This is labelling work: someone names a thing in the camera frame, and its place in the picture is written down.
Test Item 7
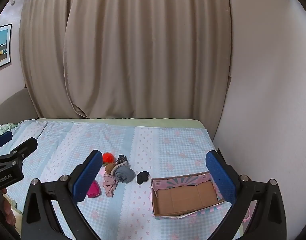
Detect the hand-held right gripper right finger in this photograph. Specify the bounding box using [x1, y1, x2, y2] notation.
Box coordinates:
[206, 151, 287, 240]

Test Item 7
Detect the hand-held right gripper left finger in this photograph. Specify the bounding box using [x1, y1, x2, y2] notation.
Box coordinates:
[22, 150, 103, 240]

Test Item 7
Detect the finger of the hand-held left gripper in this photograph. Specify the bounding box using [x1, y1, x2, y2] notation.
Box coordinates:
[0, 137, 38, 167]
[0, 131, 13, 148]

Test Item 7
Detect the magenta soft pouch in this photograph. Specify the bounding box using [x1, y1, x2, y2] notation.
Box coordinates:
[87, 180, 102, 198]

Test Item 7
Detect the dusty pink sock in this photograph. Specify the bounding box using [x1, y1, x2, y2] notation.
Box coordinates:
[103, 174, 119, 197]

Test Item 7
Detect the brown fuzzy sock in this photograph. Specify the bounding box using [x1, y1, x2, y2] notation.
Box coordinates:
[104, 163, 118, 176]

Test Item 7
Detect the orange fluffy pom-pom keychain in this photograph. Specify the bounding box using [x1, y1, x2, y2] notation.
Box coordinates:
[102, 152, 115, 164]

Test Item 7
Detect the pink printed cardboard box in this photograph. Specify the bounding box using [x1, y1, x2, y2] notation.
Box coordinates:
[150, 171, 227, 220]

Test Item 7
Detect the grey sock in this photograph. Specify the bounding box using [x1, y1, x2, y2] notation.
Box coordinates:
[114, 166, 136, 183]

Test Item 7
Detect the dark patterned sock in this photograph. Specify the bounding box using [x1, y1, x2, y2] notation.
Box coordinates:
[117, 154, 130, 167]

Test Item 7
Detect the black sock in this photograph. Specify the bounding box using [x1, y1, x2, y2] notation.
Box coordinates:
[136, 171, 150, 185]

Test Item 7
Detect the person's left hand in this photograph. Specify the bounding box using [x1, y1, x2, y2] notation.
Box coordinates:
[0, 187, 16, 226]

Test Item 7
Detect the light green cloth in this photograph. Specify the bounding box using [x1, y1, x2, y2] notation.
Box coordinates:
[0, 123, 20, 140]

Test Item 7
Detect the beige upholstered headboard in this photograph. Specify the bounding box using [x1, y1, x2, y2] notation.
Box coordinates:
[0, 87, 38, 126]

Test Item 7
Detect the pink printed mat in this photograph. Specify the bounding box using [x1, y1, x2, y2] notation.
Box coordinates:
[242, 200, 259, 228]

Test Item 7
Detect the blue gingham bed sheet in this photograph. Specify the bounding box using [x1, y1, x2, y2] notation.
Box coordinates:
[0, 119, 246, 240]

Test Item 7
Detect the narrow beige curtain panel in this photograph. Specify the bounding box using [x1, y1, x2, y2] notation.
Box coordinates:
[19, 0, 80, 119]

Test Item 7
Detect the wide beige curtain panel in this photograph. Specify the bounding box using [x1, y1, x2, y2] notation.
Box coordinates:
[64, 0, 232, 119]

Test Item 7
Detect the framed wall picture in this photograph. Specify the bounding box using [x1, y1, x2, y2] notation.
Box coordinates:
[0, 24, 13, 71]

